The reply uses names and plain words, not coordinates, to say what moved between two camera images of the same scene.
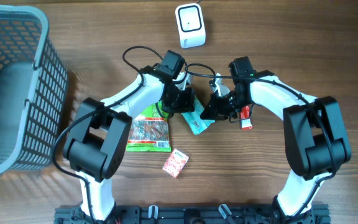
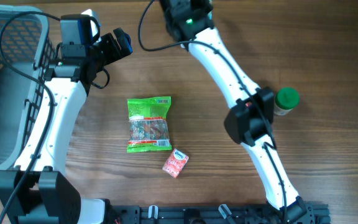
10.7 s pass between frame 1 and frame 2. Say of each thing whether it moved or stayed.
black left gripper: moved
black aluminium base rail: stayed
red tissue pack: stayed
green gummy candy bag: stayed
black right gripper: moved
